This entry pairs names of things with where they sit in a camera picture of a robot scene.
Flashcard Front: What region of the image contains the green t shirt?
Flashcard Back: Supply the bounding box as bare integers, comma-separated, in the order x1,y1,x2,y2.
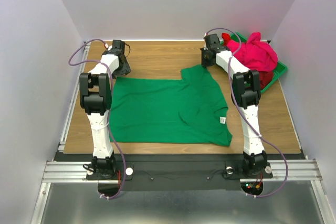
110,65,232,147

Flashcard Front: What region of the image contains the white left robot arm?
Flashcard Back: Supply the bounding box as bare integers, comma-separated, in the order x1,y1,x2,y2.
79,40,130,179

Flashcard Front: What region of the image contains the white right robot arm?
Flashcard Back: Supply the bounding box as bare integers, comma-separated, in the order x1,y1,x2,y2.
201,34,267,177

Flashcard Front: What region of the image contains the pink t shirt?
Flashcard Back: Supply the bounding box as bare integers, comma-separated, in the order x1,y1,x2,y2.
226,31,278,72

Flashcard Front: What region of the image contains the green plastic bin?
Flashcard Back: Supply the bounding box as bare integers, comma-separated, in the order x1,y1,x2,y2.
221,32,287,92

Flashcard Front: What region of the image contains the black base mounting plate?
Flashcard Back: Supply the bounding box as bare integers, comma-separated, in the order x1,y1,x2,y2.
86,153,274,192

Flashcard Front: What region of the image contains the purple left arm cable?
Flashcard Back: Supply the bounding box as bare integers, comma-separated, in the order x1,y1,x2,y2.
68,39,127,200

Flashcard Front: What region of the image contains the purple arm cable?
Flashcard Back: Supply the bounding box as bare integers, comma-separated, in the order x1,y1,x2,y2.
68,39,127,200
203,27,289,199

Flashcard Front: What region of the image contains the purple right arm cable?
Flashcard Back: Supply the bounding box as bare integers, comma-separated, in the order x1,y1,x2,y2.
203,27,289,199

